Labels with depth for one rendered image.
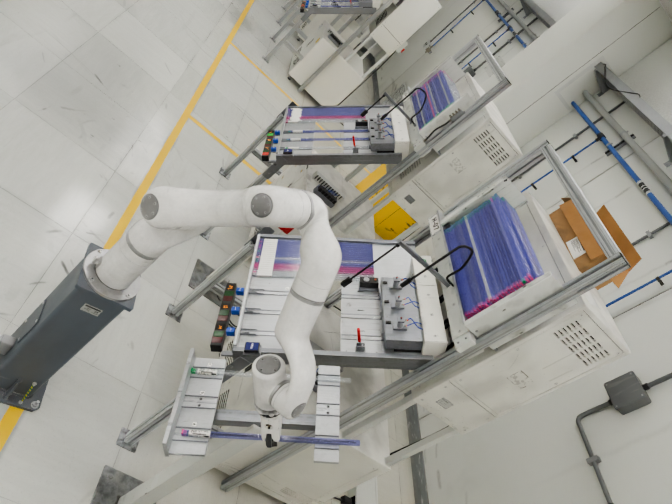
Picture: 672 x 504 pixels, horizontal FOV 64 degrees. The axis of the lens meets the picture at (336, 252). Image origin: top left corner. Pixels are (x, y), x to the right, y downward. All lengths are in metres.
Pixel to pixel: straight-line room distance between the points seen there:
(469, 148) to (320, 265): 2.00
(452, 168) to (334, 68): 3.38
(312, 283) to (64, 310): 0.90
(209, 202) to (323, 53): 4.91
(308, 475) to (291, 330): 1.36
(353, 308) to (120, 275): 0.87
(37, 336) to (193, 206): 0.78
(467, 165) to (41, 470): 2.47
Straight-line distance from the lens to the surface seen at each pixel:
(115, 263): 1.73
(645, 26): 5.14
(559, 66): 4.99
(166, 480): 2.08
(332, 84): 6.37
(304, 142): 3.24
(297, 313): 1.29
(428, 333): 1.95
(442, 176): 3.18
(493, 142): 3.14
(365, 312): 2.10
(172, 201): 1.50
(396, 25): 6.20
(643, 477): 3.11
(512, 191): 2.28
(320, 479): 2.61
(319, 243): 1.25
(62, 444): 2.35
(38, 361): 2.14
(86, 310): 1.86
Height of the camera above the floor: 2.00
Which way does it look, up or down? 26 degrees down
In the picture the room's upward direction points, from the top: 53 degrees clockwise
